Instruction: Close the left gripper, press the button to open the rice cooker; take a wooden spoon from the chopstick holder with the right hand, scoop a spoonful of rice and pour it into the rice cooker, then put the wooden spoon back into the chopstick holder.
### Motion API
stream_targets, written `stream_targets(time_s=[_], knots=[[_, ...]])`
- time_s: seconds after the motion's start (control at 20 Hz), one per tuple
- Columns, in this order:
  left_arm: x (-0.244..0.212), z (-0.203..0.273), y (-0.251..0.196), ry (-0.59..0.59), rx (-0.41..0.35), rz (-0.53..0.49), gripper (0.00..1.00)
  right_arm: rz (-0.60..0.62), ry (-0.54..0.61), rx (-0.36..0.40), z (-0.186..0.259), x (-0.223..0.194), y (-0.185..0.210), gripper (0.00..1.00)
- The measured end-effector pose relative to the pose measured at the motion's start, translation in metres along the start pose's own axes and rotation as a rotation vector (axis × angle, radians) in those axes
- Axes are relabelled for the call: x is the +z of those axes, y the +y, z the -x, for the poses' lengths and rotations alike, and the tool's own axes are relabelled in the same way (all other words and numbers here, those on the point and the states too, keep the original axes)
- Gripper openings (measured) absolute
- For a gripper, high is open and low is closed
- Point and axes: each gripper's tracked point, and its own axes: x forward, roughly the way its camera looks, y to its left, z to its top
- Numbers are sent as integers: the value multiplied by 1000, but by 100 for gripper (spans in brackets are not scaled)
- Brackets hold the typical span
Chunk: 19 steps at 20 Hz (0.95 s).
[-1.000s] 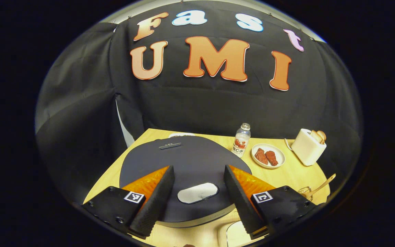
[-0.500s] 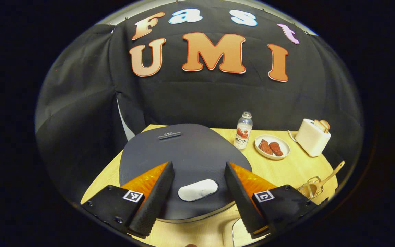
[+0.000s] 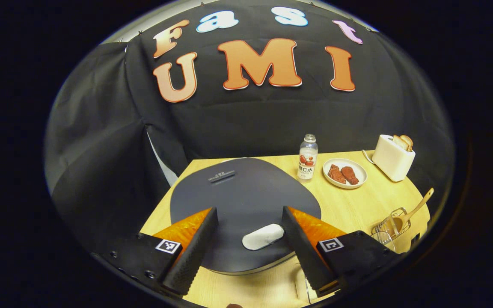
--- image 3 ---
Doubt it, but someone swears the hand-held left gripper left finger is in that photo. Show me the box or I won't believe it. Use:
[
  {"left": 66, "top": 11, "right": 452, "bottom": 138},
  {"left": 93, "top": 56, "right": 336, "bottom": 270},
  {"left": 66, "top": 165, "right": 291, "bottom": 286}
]
[{"left": 97, "top": 207, "right": 219, "bottom": 298}]

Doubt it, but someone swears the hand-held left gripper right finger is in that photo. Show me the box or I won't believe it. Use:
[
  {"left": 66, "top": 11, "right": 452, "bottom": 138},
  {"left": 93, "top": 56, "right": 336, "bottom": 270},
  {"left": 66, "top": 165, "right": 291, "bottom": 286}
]
[{"left": 282, "top": 206, "right": 401, "bottom": 298}]

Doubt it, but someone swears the clear rice container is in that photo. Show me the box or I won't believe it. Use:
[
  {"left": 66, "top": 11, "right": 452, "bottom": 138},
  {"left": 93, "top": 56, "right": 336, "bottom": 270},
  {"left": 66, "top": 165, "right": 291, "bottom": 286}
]
[{"left": 294, "top": 267, "right": 320, "bottom": 304}]

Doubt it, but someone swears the dark grey rice cooker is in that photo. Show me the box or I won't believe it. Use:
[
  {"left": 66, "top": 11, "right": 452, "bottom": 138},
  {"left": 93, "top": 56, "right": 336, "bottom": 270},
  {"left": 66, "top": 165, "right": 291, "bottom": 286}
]
[{"left": 169, "top": 157, "right": 322, "bottom": 275}]

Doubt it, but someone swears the clear wire chopstick holder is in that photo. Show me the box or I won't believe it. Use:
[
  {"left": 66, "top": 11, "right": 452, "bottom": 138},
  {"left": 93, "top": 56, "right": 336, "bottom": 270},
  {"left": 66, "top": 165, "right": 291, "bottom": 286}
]
[{"left": 371, "top": 208, "right": 411, "bottom": 240}]

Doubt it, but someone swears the wooden spoon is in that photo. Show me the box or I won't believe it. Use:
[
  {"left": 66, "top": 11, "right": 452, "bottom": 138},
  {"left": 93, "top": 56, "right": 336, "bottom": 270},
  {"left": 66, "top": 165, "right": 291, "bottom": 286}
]
[{"left": 390, "top": 188, "right": 434, "bottom": 234}]

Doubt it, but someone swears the clear glass cup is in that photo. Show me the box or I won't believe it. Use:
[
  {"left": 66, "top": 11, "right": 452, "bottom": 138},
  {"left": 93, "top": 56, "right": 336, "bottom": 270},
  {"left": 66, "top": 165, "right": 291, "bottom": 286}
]
[{"left": 373, "top": 231, "right": 397, "bottom": 253}]

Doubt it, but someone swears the red meat piece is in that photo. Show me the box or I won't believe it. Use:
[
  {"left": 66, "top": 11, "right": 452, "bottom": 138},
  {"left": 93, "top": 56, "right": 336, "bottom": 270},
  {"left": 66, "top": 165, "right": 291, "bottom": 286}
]
[
  {"left": 341, "top": 166, "right": 359, "bottom": 185},
  {"left": 328, "top": 164, "right": 347, "bottom": 184}
]

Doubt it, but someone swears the clear plastic drink bottle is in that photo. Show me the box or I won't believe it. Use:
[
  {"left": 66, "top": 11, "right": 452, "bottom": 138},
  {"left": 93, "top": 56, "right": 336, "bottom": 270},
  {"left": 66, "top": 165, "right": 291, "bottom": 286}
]
[{"left": 298, "top": 134, "right": 318, "bottom": 184}]

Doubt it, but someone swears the white round plate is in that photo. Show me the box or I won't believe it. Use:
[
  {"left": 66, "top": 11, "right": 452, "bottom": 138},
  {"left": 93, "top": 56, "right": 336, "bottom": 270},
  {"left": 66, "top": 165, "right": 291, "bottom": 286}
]
[{"left": 323, "top": 158, "right": 368, "bottom": 189}]

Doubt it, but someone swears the white toaster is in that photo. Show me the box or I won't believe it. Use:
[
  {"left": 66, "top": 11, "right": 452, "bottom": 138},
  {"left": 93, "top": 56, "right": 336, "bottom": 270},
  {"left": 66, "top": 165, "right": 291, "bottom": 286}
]
[{"left": 372, "top": 134, "right": 416, "bottom": 182}]

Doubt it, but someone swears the black backdrop cloth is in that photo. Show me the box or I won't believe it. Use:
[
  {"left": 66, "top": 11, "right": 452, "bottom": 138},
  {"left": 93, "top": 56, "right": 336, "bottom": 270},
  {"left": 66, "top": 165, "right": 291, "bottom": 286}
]
[{"left": 45, "top": 2, "right": 454, "bottom": 240}]

